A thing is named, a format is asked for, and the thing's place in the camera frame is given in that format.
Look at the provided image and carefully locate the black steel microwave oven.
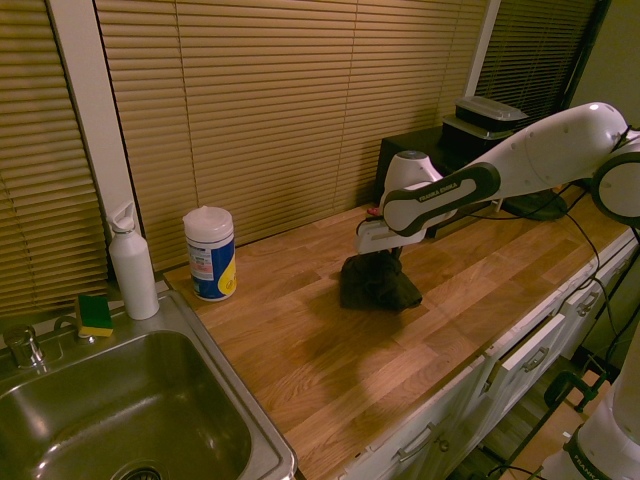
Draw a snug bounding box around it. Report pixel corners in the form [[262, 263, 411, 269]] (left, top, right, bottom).
[[377, 124, 569, 242]]

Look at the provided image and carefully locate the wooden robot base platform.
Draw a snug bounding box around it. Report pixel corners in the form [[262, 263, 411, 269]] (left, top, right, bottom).
[[529, 394, 601, 452]]

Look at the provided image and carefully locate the white window frame post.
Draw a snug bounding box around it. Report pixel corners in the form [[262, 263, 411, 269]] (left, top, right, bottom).
[[43, 0, 147, 242]]

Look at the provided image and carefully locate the chrome sink faucet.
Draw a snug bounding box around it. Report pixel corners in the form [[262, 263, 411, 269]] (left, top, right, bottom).
[[1, 314, 76, 372]]

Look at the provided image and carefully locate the open drawer metal handle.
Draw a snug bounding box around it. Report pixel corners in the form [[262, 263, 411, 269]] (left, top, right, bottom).
[[521, 347, 550, 372]]

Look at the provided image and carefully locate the metal bar drawer handle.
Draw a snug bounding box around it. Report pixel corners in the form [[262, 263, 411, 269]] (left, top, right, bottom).
[[396, 421, 435, 464], [576, 291, 600, 317]]

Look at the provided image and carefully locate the yellow green sponge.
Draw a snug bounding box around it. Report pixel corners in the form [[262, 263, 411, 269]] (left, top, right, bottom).
[[74, 293, 116, 340]]

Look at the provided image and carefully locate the white kitchen cabinet run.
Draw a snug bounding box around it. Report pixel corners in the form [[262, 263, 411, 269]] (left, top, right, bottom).
[[343, 222, 640, 480]]

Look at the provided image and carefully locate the disinfecting wipes canister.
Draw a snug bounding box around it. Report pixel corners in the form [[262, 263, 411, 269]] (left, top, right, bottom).
[[181, 204, 238, 303]]

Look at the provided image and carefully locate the dark tan window blind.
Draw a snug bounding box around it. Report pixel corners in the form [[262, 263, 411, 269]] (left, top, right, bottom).
[[473, 0, 602, 119]]

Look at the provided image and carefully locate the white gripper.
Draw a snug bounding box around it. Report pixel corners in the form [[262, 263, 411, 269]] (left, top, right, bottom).
[[355, 219, 407, 259]]

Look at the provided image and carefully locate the dark cloth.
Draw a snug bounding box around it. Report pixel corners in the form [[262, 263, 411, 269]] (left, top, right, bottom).
[[338, 251, 424, 314]]

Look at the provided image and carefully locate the stainless steel sink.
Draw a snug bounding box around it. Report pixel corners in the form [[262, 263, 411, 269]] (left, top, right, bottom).
[[0, 289, 300, 480]]

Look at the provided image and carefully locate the white open drawer front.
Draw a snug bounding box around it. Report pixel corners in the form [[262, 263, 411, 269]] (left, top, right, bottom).
[[498, 311, 570, 372]]

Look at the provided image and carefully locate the tan window blind beside sink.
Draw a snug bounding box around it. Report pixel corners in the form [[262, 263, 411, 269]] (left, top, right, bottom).
[[0, 0, 110, 321]]

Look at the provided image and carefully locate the black camera cable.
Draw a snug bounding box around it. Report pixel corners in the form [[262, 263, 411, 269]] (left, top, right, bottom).
[[552, 127, 640, 372]]

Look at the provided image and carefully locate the black clamp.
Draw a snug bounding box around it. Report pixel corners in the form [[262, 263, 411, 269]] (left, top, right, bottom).
[[543, 368, 610, 415]]

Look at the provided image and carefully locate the wide tan window blind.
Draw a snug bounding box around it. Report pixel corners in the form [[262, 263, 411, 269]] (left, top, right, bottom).
[[93, 0, 490, 274]]

